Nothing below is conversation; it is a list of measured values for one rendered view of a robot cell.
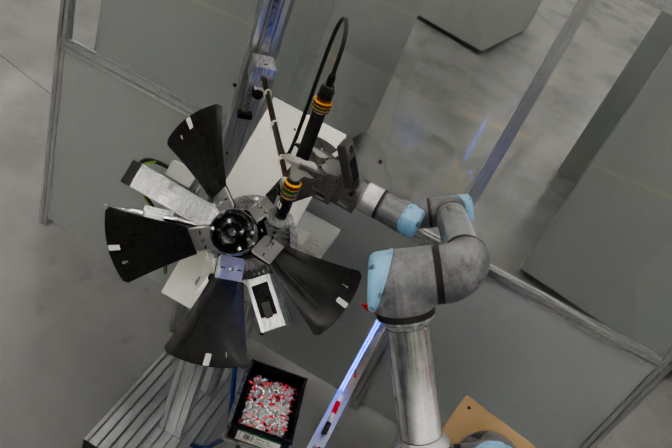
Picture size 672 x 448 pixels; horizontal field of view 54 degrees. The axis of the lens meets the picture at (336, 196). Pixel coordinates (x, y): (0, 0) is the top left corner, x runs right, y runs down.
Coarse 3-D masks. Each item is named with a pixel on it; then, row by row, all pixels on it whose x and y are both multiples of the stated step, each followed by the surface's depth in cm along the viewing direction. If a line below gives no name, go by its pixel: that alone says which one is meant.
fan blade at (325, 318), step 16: (288, 256) 177; (304, 256) 179; (288, 272) 173; (304, 272) 175; (320, 272) 177; (336, 272) 178; (352, 272) 180; (288, 288) 170; (304, 288) 172; (320, 288) 173; (336, 288) 175; (352, 288) 177; (304, 304) 169; (320, 304) 171; (336, 304) 172; (320, 320) 169
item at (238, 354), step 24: (216, 288) 173; (240, 288) 179; (192, 312) 170; (216, 312) 173; (240, 312) 178; (192, 336) 170; (216, 336) 173; (240, 336) 178; (192, 360) 171; (216, 360) 173; (240, 360) 177
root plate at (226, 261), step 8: (224, 256) 175; (224, 264) 175; (232, 264) 177; (240, 264) 179; (216, 272) 173; (224, 272) 175; (232, 272) 177; (240, 272) 179; (232, 280) 177; (240, 280) 179
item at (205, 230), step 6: (192, 228) 176; (198, 228) 176; (204, 228) 176; (192, 234) 177; (198, 234) 177; (204, 234) 177; (192, 240) 178; (198, 240) 179; (210, 240) 179; (198, 246) 180; (204, 246) 180; (210, 246) 180
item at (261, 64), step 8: (256, 56) 211; (264, 56) 213; (256, 64) 206; (264, 64) 208; (272, 64) 210; (248, 72) 214; (256, 72) 207; (264, 72) 207; (272, 72) 208; (256, 80) 208; (272, 80) 210
